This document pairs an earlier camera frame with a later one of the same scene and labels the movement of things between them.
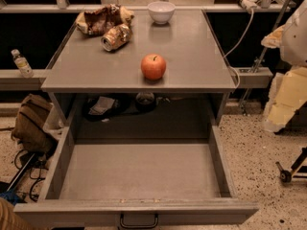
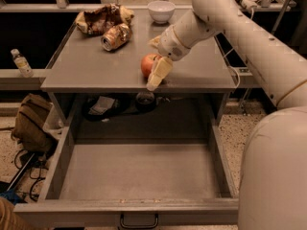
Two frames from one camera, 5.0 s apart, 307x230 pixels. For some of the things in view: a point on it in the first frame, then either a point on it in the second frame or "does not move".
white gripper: [296, 38] to [169, 45]
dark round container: [145, 102] does not move
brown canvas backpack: [30, 128] does not move
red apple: [153, 66] does not move
